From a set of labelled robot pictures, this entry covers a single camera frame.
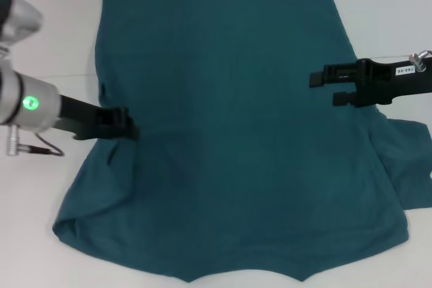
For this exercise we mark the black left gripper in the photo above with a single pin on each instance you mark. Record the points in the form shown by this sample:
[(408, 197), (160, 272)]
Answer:
[(87, 122)]

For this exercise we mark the teal blue t-shirt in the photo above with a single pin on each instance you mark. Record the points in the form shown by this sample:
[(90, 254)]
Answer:
[(236, 116)]

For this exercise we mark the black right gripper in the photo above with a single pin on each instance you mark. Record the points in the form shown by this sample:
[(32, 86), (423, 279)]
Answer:
[(384, 82)]

